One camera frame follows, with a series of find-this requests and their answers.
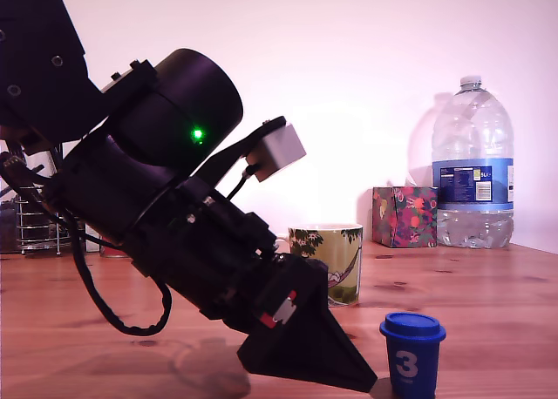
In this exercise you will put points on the large clear water bottle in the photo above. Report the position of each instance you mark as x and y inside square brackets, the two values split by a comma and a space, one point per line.
[473, 155]

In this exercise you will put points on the grey camera box with bracket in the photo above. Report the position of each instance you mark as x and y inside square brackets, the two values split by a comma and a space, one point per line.
[279, 151]

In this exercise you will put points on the floral tissue box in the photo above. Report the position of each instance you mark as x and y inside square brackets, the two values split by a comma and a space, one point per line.
[405, 218]

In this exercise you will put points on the printed green ceramic mug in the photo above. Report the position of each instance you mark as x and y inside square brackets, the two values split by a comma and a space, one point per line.
[340, 264]

